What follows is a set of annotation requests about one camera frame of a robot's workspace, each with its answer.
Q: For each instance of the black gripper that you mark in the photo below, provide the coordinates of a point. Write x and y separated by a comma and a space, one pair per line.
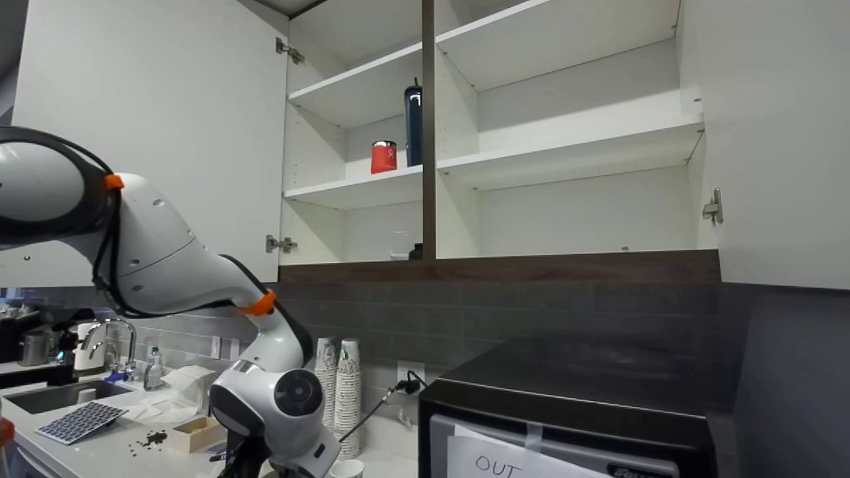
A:
244, 459

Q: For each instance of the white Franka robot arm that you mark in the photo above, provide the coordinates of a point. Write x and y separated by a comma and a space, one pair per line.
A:
149, 249

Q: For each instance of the metal cabinet hinge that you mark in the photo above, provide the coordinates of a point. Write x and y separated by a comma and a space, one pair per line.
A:
288, 52
713, 209
280, 244

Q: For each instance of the white cabinet door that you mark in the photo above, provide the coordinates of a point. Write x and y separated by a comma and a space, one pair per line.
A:
149, 80
780, 135

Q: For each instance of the small wooden box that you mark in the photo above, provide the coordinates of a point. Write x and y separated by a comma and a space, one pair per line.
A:
196, 435

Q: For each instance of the small dark keys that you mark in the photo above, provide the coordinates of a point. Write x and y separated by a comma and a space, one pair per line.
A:
153, 440

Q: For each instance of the white cloth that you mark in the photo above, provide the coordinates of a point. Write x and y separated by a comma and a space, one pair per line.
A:
168, 400

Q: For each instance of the small white cup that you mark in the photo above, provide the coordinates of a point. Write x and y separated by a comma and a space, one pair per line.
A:
351, 468

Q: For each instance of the clear soap bottle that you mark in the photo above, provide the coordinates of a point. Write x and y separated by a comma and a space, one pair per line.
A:
156, 370

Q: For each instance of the printed paper cup stack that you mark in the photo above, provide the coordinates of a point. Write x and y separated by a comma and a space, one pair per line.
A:
326, 362
351, 390

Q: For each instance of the grey grid pad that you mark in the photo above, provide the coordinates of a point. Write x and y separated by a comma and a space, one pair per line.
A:
80, 423

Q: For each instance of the white kettle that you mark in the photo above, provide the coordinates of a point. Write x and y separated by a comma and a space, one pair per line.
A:
90, 347

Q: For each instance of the steel sink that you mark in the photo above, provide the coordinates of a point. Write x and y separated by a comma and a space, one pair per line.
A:
56, 396

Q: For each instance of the metal pot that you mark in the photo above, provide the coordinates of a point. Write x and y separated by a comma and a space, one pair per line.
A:
38, 347

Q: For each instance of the white paper sign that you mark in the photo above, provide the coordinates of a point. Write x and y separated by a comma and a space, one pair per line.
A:
495, 460

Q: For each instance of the small red container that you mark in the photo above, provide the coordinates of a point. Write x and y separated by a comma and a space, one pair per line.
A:
384, 157

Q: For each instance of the black microwave appliance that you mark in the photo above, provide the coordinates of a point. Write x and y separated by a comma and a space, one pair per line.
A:
574, 400

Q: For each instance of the dark blue bottle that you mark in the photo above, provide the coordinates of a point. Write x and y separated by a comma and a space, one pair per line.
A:
414, 123

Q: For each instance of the white open wall cabinet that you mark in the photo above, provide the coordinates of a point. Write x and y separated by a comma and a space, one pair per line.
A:
566, 135

